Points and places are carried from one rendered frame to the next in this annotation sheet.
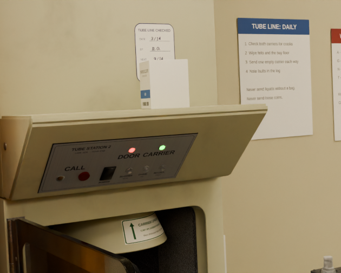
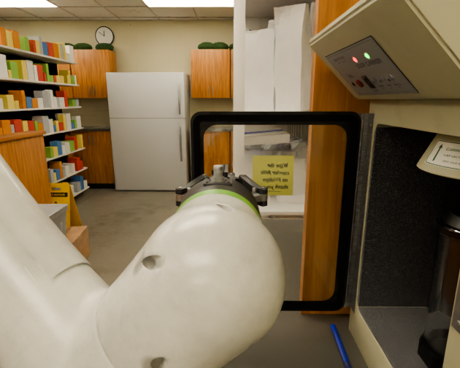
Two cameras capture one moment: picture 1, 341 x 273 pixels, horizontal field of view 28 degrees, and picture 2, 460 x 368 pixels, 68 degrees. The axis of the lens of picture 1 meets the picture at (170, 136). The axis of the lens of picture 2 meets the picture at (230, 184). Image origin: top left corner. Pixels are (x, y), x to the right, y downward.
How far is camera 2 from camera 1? 1.03 m
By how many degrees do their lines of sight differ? 119
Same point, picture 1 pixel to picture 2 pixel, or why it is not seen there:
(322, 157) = not seen: outside the picture
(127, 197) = (418, 112)
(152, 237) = (451, 166)
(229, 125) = (382, 19)
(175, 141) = (367, 48)
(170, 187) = (450, 108)
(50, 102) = not seen: hidden behind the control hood
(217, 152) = (418, 58)
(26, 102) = not seen: hidden behind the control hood
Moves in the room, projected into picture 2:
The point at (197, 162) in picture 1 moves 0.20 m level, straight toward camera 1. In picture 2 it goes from (415, 73) to (250, 79)
